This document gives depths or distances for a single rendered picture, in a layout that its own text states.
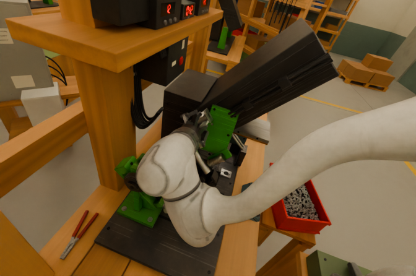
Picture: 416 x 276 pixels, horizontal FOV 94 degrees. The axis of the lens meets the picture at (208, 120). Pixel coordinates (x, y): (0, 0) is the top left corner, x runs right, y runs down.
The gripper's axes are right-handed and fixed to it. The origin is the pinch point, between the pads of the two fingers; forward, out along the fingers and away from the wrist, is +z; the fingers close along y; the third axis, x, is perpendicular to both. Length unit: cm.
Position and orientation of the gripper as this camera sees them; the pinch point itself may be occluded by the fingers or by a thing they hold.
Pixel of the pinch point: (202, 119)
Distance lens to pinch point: 76.7
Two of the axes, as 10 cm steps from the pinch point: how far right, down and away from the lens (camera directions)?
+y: -4.6, -8.7, -1.8
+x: -8.6, 3.9, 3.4
